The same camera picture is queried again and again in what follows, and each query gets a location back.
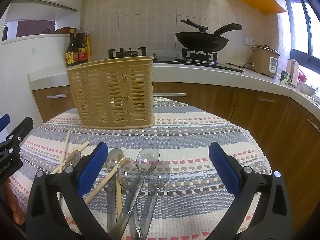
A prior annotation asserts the striped woven tablecloth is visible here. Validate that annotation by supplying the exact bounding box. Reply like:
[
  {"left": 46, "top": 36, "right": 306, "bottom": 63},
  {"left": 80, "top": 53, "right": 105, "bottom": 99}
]
[{"left": 9, "top": 96, "right": 273, "bottom": 240}]

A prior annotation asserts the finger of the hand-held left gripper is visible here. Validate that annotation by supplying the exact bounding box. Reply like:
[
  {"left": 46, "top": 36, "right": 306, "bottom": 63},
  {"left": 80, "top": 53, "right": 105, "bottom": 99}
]
[
  {"left": 0, "top": 117, "right": 34, "bottom": 155},
  {"left": 0, "top": 114, "right": 10, "bottom": 132}
]

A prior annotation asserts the beige plastic utensil basket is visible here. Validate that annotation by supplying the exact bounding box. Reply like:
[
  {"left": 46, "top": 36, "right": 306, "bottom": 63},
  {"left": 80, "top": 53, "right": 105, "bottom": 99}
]
[{"left": 66, "top": 56, "right": 155, "bottom": 128}]

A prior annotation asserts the red label sauce bottle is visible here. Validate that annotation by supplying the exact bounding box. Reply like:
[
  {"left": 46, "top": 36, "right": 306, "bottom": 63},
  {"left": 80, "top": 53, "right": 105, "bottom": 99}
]
[{"left": 75, "top": 27, "right": 91, "bottom": 64}]

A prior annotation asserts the white electric kettle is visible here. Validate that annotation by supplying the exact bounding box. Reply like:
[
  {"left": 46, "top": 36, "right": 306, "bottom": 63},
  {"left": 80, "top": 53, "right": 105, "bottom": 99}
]
[{"left": 286, "top": 58, "right": 300, "bottom": 88}]

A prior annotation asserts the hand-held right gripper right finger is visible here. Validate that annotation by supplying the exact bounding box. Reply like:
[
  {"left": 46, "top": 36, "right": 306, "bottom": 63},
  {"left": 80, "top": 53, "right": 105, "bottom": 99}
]
[{"left": 207, "top": 141, "right": 293, "bottom": 240}]

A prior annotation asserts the large spoon grey handle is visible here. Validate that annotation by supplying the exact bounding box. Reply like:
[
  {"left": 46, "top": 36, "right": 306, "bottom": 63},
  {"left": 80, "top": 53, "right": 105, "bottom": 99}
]
[{"left": 110, "top": 144, "right": 160, "bottom": 240}]

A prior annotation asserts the person's left hand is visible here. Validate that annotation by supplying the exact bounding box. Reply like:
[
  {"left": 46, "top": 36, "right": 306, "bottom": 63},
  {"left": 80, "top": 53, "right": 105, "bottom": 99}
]
[{"left": 5, "top": 179, "right": 26, "bottom": 226}]

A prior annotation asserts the beige rice cooker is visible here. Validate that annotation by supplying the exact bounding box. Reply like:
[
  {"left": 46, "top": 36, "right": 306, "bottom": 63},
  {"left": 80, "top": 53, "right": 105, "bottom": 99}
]
[{"left": 251, "top": 44, "right": 280, "bottom": 78}]

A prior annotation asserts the dark framed window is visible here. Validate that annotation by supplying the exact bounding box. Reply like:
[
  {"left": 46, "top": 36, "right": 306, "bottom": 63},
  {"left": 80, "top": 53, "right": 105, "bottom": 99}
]
[{"left": 282, "top": 0, "right": 320, "bottom": 61}]

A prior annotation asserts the patterned mug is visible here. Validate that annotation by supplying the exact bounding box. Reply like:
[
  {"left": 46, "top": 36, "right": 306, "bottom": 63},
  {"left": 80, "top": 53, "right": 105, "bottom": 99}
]
[{"left": 280, "top": 70, "right": 291, "bottom": 85}]

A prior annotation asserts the wooden board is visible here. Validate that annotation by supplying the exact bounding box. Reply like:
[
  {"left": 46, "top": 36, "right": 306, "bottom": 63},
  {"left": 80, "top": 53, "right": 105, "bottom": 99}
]
[{"left": 53, "top": 27, "right": 77, "bottom": 34}]

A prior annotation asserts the black gas stove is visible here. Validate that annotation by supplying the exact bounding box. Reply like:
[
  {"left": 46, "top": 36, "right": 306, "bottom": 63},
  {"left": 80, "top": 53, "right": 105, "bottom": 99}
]
[{"left": 108, "top": 47, "right": 245, "bottom": 73}]

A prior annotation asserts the wooden chopstick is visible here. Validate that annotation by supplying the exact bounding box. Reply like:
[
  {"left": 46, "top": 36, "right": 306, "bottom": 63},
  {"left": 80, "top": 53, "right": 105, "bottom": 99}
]
[
  {"left": 85, "top": 157, "right": 128, "bottom": 204},
  {"left": 58, "top": 129, "right": 71, "bottom": 174},
  {"left": 72, "top": 141, "right": 90, "bottom": 154}
]

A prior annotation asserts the black wok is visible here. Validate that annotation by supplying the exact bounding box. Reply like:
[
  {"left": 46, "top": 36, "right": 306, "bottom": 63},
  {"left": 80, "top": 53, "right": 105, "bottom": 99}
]
[{"left": 175, "top": 23, "right": 243, "bottom": 52}]

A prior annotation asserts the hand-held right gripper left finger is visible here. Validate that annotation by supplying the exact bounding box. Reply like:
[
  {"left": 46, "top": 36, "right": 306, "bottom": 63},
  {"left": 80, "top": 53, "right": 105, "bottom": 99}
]
[{"left": 26, "top": 141, "right": 110, "bottom": 240}]

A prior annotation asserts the rice cooker power cable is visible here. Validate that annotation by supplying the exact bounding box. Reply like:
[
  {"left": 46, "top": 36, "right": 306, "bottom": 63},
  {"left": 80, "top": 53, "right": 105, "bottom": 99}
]
[{"left": 226, "top": 62, "right": 253, "bottom": 69}]

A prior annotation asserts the white kitchen countertop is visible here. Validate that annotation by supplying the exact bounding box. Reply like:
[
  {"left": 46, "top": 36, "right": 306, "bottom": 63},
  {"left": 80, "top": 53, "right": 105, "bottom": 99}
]
[{"left": 27, "top": 64, "right": 320, "bottom": 121}]

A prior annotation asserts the dark soy sauce bottle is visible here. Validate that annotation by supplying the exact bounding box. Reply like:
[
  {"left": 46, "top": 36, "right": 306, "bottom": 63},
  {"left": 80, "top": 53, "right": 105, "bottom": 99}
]
[{"left": 66, "top": 29, "right": 77, "bottom": 64}]

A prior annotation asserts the black spatula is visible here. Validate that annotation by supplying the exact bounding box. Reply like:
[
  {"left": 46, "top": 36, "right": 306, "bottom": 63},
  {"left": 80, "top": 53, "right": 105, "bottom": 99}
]
[{"left": 181, "top": 19, "right": 209, "bottom": 33}]

